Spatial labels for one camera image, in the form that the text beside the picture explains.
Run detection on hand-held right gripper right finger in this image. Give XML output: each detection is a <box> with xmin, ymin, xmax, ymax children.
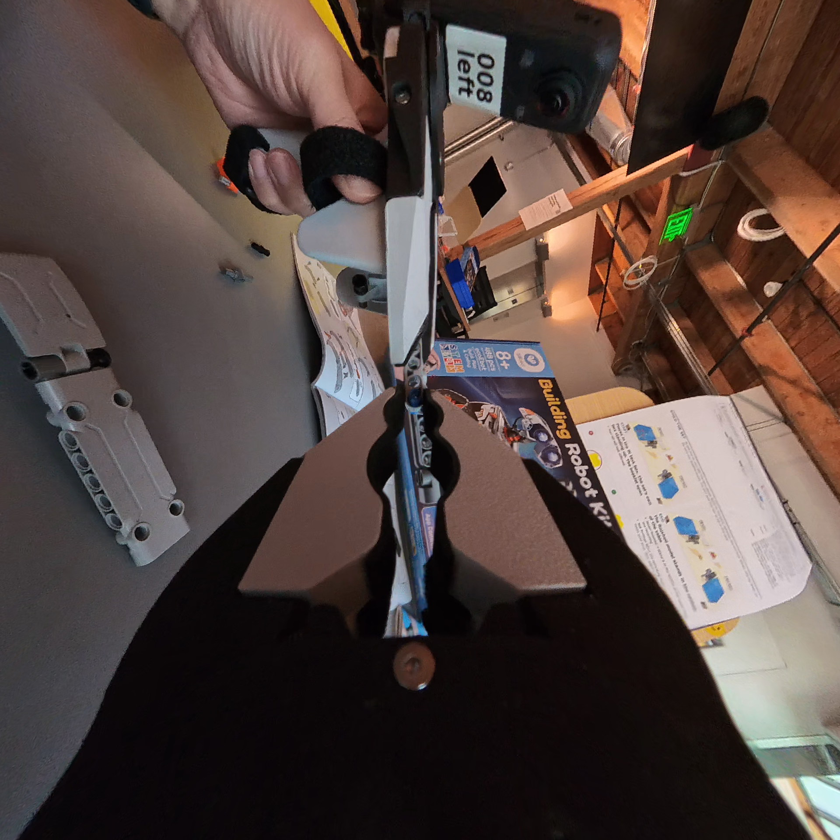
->
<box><xmin>427</xmin><ymin>388</ymin><xmax>588</xmax><ymax>637</ymax></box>

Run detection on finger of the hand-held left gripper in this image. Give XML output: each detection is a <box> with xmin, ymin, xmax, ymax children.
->
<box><xmin>385</xmin><ymin>193</ymin><xmax>441</xmax><ymax>387</ymax></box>

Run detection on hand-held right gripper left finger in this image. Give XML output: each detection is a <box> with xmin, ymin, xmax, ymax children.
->
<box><xmin>238</xmin><ymin>387</ymin><xmax>400</xmax><ymax>637</ymax></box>

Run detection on grey perforated beam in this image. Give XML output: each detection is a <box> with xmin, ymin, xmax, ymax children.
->
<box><xmin>394</xmin><ymin>338</ymin><xmax>447</xmax><ymax>500</ymax></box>

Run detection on grey desk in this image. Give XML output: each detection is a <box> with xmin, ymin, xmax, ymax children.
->
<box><xmin>0</xmin><ymin>0</ymin><xmax>388</xmax><ymax>834</ymax></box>

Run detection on person's left hand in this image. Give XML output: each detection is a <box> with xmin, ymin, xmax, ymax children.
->
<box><xmin>151</xmin><ymin>0</ymin><xmax>389</xmax><ymax>217</ymax></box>

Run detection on blue storage bins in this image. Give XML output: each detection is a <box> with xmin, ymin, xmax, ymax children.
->
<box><xmin>443</xmin><ymin>246</ymin><xmax>483</xmax><ymax>309</ymax></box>

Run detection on blue toy kit box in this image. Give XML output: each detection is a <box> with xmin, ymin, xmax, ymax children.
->
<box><xmin>387</xmin><ymin>338</ymin><xmax>624</xmax><ymax>637</ymax></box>

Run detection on open instruction booklet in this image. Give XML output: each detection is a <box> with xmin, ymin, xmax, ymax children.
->
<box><xmin>290</xmin><ymin>233</ymin><xmax>395</xmax><ymax>437</ymax></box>

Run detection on wooden beam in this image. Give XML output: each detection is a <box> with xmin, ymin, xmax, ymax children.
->
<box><xmin>446</xmin><ymin>147</ymin><xmax>697</xmax><ymax>263</ymax></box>

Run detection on black flat panel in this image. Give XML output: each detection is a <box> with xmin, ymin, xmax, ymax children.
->
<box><xmin>626</xmin><ymin>0</ymin><xmax>752</xmax><ymax>175</ymax></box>

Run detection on white paper notice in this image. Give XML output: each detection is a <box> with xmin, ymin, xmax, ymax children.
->
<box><xmin>518</xmin><ymin>189</ymin><xmax>573</xmax><ymax>231</ymax></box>

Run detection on light wooden chair back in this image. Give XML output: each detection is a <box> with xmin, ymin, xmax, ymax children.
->
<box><xmin>564</xmin><ymin>386</ymin><xmax>657</xmax><ymax>427</ymax></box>

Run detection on white printed paper sheet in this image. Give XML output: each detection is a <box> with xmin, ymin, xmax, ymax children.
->
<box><xmin>576</xmin><ymin>394</ymin><xmax>813</xmax><ymax>631</ymax></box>

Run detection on black foam cylinder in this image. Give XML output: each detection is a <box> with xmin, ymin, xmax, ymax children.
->
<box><xmin>697</xmin><ymin>96</ymin><xmax>770</xmax><ymax>151</ymax></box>

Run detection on green exit sign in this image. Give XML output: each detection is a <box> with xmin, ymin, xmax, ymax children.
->
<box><xmin>658</xmin><ymin>206</ymin><xmax>695</xmax><ymax>247</ymax></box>

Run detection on metal duct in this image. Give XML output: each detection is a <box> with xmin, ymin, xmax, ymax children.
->
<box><xmin>586</xmin><ymin>85</ymin><xmax>634</xmax><ymax>165</ymax></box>

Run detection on black square wall panel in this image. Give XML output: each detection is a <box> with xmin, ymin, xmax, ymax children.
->
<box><xmin>467</xmin><ymin>156</ymin><xmax>508</xmax><ymax>219</ymax></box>

